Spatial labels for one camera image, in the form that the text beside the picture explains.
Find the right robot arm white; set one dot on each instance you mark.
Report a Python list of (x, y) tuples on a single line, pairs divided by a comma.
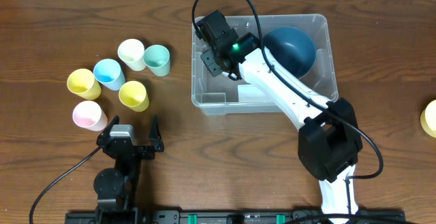
[(328, 143)]

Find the clear plastic storage bin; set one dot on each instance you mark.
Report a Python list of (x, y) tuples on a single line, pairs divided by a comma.
[(219, 95)]

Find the yellow cup far left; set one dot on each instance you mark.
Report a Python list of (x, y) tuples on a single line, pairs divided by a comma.
[(82, 82)]

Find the cream plastic cup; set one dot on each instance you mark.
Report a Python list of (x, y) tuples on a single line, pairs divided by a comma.
[(131, 53)]

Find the dark blue bowl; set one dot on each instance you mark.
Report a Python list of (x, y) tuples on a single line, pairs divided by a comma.
[(292, 48)]

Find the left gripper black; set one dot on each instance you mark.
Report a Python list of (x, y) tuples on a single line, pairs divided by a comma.
[(137, 149)]

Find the green plastic cup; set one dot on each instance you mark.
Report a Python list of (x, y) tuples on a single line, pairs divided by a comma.
[(157, 59)]

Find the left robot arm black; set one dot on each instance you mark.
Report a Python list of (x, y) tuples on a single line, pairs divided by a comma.
[(116, 186)]

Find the pink plastic cup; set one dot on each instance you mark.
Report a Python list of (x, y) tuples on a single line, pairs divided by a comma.
[(89, 115)]

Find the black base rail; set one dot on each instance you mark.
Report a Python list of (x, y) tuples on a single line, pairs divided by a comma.
[(176, 217)]

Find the yellow cup near bin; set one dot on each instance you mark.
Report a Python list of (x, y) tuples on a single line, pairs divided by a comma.
[(133, 94)]

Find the blue plastic cup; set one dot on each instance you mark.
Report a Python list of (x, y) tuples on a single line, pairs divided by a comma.
[(109, 73)]

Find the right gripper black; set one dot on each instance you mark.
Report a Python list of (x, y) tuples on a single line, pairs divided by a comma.
[(211, 60)]

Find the yellow small bowl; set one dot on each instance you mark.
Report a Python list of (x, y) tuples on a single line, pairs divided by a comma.
[(428, 119)]

